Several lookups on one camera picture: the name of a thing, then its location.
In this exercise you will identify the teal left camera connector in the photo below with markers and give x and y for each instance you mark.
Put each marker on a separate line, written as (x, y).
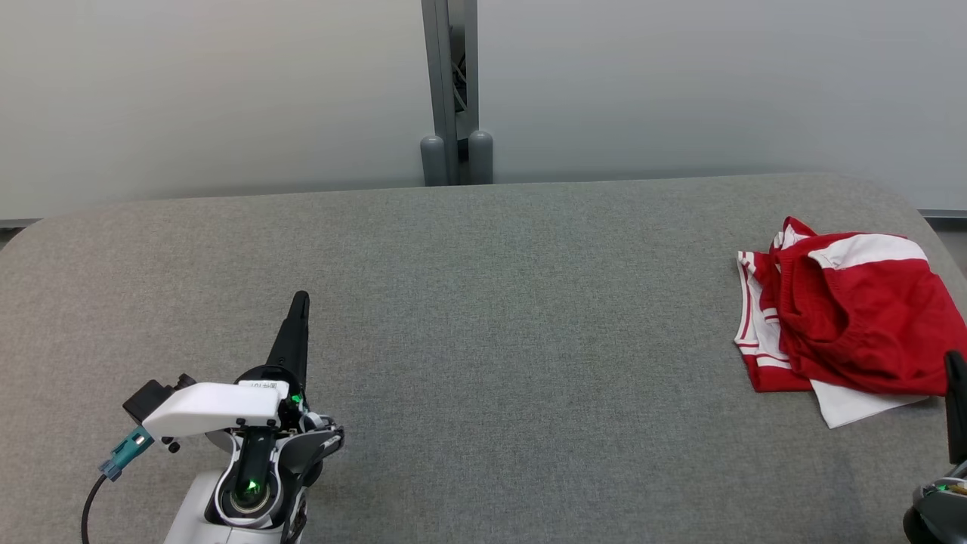
(125, 453)

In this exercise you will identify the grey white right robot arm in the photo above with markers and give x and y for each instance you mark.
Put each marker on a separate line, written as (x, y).
(937, 525)

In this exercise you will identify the red jersey with white sleeves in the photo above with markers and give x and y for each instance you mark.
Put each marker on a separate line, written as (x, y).
(854, 408)

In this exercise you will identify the red shorts with white stripe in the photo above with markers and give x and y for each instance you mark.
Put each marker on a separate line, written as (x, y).
(869, 317)

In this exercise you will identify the grey baseboard strip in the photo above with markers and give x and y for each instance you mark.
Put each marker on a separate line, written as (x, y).
(944, 213)
(15, 224)

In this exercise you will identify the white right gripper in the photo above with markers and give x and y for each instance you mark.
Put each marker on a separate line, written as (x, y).
(948, 485)

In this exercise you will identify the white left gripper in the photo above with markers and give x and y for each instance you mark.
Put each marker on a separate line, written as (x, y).
(211, 408)

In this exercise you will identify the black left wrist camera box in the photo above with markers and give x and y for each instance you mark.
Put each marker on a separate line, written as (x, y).
(147, 398)

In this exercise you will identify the grey partition post with feet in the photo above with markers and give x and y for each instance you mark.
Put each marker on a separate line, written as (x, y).
(442, 75)

